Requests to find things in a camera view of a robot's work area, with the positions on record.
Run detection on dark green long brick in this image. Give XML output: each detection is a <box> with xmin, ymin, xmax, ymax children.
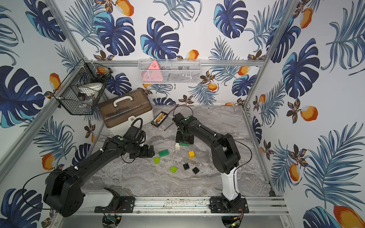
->
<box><xmin>158</xmin><ymin>149</ymin><xmax>170</xmax><ymax>157</ymax></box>
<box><xmin>178</xmin><ymin>142</ymin><xmax>189</xmax><ymax>147</ymax></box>

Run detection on yellow square brick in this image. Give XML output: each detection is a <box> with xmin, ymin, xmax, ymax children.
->
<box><xmin>189</xmin><ymin>151</ymin><xmax>195</xmax><ymax>159</ymax></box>

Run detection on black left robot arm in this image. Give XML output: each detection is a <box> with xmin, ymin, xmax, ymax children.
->
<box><xmin>43</xmin><ymin>135</ymin><xmax>155</xmax><ymax>217</ymax></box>

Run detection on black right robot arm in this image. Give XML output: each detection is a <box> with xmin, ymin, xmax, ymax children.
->
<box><xmin>173</xmin><ymin>113</ymin><xmax>241</xmax><ymax>212</ymax></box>

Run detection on lime green square brick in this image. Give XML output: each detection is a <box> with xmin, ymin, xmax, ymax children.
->
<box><xmin>154</xmin><ymin>157</ymin><xmax>160</xmax><ymax>164</ymax></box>

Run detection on black bit holder case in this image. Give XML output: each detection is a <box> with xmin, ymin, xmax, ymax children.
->
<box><xmin>151</xmin><ymin>111</ymin><xmax>168</xmax><ymax>128</ymax></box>

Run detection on black square brick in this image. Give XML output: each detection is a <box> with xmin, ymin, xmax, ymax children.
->
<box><xmin>192</xmin><ymin>167</ymin><xmax>200</xmax><ymax>175</ymax></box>
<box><xmin>183</xmin><ymin>163</ymin><xmax>190</xmax><ymax>171</ymax></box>

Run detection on white storage box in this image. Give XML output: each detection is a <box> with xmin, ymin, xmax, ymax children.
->
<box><xmin>98</xmin><ymin>88</ymin><xmax>154</xmax><ymax>135</ymax></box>

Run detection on pink triangle card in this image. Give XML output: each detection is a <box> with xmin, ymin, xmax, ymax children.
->
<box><xmin>141</xmin><ymin>60</ymin><xmax>163</xmax><ymax>84</ymax></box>

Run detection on white round object in basket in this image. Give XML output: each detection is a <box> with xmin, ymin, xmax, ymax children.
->
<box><xmin>78</xmin><ymin>83</ymin><xmax>103</xmax><ymax>97</ymax></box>

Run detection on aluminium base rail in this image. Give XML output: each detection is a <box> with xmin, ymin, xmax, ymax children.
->
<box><xmin>51</xmin><ymin>195</ymin><xmax>294</xmax><ymax>228</ymax></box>

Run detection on clear mesh wall shelf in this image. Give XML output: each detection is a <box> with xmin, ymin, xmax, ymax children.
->
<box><xmin>138</xmin><ymin>59</ymin><xmax>201</xmax><ymax>84</ymax></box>

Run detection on black wire basket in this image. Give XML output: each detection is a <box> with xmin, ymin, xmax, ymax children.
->
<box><xmin>53</xmin><ymin>59</ymin><xmax>113</xmax><ymax>116</ymax></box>

